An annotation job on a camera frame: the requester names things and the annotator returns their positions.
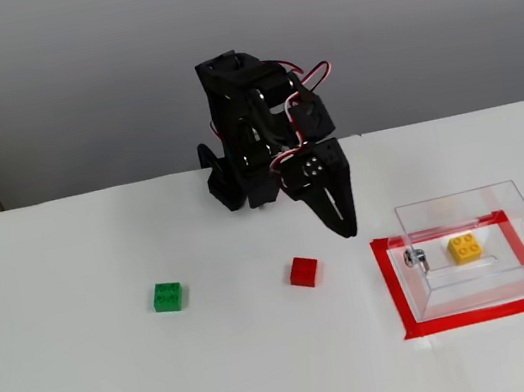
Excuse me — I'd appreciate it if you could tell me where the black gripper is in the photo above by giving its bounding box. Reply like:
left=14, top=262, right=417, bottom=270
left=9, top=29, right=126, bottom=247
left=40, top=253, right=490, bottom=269
left=274, top=135, right=364, bottom=250

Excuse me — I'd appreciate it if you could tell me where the yellow lego brick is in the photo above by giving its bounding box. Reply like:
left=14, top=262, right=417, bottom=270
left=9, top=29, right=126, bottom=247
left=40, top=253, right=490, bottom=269
left=445, top=231, right=487, bottom=268

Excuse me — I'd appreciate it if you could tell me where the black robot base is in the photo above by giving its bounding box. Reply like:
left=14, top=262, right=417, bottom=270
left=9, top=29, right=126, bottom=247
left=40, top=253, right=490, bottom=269
left=204, top=159, right=245, bottom=216

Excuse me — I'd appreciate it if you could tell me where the red lego brick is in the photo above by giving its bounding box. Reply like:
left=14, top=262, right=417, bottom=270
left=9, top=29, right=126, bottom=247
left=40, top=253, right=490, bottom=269
left=285, top=252, right=323, bottom=292

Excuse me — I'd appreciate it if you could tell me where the silver box lock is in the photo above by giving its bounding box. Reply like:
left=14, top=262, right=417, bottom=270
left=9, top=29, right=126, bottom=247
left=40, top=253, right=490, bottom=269
left=402, top=245, right=434, bottom=278

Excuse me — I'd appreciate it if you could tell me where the transparent acrylic box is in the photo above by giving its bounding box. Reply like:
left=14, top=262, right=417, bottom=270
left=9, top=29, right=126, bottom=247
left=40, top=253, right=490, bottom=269
left=378, top=177, right=524, bottom=328

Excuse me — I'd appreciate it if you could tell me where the green lego brick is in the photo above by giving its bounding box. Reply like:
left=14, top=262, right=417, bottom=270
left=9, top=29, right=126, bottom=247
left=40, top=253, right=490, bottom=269
left=148, top=278, right=187, bottom=317

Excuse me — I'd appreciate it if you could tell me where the red tape square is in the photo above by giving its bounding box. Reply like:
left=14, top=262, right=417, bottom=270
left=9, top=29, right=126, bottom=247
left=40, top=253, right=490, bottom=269
left=367, top=205, right=524, bottom=345

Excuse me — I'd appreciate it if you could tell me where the black table clamp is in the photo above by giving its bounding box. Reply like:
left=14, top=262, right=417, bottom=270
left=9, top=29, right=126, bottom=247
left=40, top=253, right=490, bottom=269
left=195, top=139, right=227, bottom=173

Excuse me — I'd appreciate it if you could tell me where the white table cover sheet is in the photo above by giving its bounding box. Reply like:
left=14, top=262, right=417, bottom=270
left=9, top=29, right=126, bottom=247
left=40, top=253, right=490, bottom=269
left=0, top=100, right=524, bottom=392

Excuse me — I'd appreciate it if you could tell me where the gripper servo cable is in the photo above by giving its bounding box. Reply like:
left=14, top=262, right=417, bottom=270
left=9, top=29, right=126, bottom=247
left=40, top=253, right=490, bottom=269
left=257, top=91, right=314, bottom=179

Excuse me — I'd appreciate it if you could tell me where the wrist servo cable loop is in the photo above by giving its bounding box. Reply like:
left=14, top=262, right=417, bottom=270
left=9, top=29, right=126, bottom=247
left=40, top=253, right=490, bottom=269
left=292, top=59, right=338, bottom=99

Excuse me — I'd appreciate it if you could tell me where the long arm servo cable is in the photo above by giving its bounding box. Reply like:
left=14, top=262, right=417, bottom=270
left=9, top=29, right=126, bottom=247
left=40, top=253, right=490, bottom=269
left=262, top=52, right=306, bottom=87

